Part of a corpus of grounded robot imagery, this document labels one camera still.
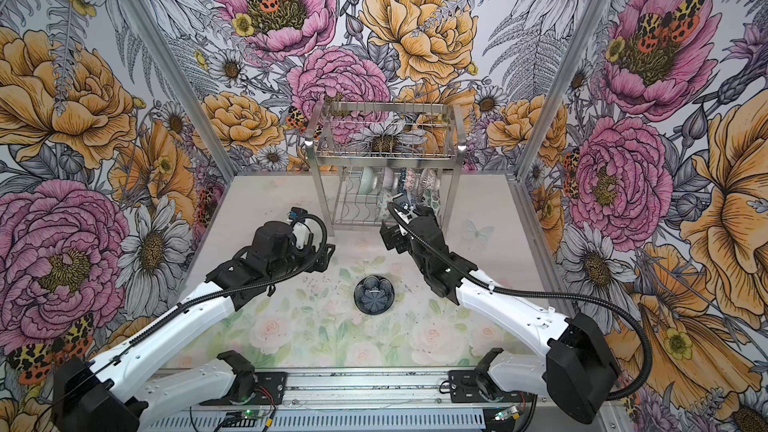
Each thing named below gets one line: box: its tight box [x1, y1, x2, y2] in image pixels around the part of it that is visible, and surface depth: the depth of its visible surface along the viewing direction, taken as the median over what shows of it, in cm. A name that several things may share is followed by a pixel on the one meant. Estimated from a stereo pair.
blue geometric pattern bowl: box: [404, 168, 417, 192], surface depth 107 cm
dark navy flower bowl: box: [354, 275, 395, 315], surface depth 89 cm
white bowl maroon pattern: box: [421, 167, 441, 190], surface depth 107 cm
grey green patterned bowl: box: [382, 166, 394, 191], surface depth 107 cm
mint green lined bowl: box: [358, 166, 374, 195], surface depth 108 cm
